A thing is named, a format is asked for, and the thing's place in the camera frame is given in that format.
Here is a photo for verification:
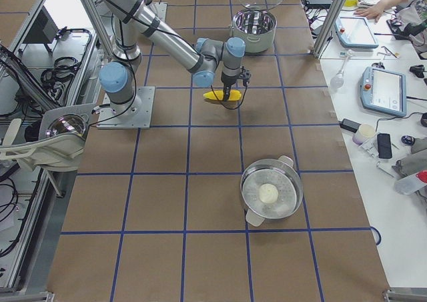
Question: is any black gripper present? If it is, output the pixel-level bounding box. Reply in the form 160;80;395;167
221;67;252;101

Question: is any yellow corn cob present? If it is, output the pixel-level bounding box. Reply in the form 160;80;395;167
203;89;242;102

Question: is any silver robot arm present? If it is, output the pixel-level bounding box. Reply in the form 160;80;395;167
104;0;251;110

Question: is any person's forearm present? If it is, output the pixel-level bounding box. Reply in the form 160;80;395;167
376;0;409;14

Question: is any pale green cooking pot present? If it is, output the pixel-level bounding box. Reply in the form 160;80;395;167
230;9;277;54

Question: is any steel steamer pot with bun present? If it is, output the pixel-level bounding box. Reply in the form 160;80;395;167
240;155;303;227

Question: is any person's hand on table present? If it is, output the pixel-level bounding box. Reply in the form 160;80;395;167
354;5;385;23

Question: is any blue teach pendant far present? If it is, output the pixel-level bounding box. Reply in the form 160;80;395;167
334;17;379;49

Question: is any blue teach pendant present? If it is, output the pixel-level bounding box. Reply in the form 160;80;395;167
360;67;407;117
334;17;379;49

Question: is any blue teach pendant near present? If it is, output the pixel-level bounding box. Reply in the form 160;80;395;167
360;67;407;117

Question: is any paper cup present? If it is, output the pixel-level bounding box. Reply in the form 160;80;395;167
352;124;376;145

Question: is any black phone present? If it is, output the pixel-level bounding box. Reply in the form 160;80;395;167
377;133;392;159

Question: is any steel bowl on tray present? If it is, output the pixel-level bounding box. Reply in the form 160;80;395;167
45;114;86;137

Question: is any aluminium frame post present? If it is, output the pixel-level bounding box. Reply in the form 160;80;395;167
312;0;345;58

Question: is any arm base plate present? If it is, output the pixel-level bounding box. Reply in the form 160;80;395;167
96;86;155;129

